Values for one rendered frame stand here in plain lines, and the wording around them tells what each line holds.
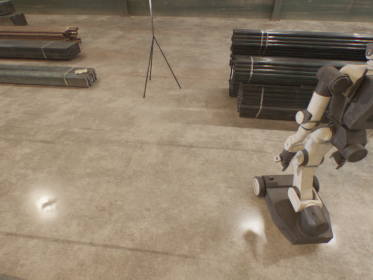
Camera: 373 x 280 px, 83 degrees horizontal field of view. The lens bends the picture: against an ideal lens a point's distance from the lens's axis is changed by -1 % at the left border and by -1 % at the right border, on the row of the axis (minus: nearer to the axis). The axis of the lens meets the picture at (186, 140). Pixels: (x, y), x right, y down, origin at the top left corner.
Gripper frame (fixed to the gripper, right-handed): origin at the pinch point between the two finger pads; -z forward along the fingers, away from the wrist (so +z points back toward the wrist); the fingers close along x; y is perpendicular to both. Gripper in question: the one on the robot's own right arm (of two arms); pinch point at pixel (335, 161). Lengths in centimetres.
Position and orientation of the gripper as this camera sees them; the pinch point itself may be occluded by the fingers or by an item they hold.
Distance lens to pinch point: 208.0
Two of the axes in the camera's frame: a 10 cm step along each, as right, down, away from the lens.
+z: 0.1, -6.2, -7.9
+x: -0.4, -7.9, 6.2
